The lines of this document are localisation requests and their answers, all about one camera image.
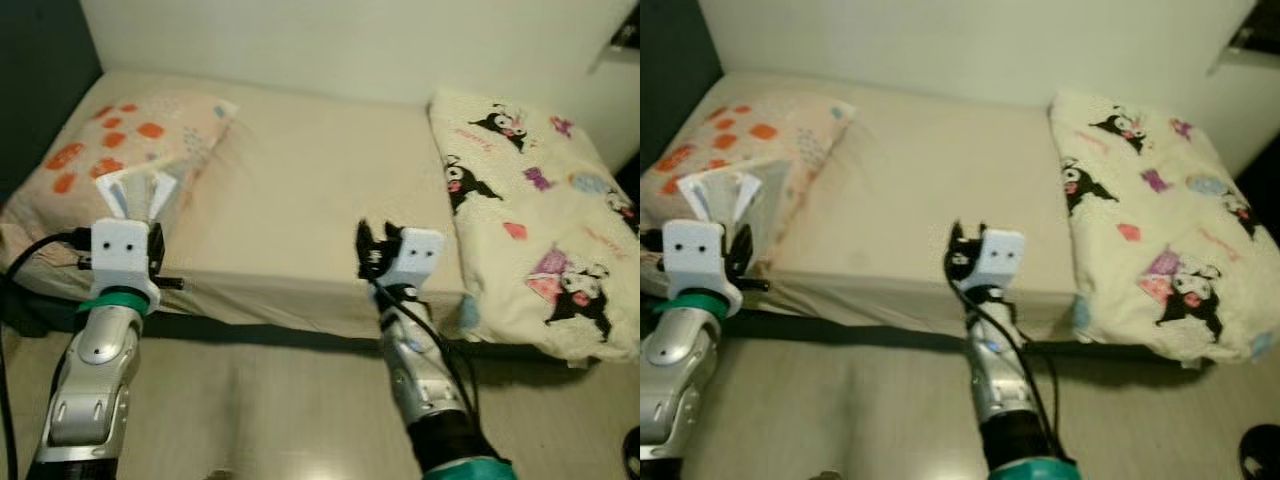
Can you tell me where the orange spotted pink pillow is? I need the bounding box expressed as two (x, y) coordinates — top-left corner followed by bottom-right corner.
(640, 92), (857, 293)
(0, 90), (241, 301)

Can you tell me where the cream cartoon print blanket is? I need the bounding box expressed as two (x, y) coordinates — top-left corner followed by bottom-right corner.
(1047, 88), (1280, 365)
(427, 88), (641, 364)

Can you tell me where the black round object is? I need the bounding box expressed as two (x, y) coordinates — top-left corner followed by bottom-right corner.
(1238, 424), (1280, 480)

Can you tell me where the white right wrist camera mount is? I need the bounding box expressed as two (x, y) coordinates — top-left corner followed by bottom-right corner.
(974, 229), (1028, 292)
(384, 227), (447, 292)

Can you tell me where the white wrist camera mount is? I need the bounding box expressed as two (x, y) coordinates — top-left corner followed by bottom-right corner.
(384, 227), (447, 292)
(974, 229), (1028, 292)
(88, 219), (167, 307)
(661, 219), (744, 317)

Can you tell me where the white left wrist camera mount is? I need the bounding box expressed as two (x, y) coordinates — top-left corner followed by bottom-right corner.
(661, 219), (744, 317)
(88, 219), (167, 307)

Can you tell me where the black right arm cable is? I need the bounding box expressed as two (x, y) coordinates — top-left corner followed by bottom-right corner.
(370, 280), (483, 443)
(945, 260), (1063, 443)

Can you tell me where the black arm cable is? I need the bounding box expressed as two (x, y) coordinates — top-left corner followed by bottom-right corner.
(640, 228), (667, 301)
(370, 280), (483, 443)
(945, 260), (1063, 443)
(0, 231), (96, 480)

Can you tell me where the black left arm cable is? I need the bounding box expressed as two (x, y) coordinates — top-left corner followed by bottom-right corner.
(0, 231), (96, 480)
(640, 228), (667, 301)

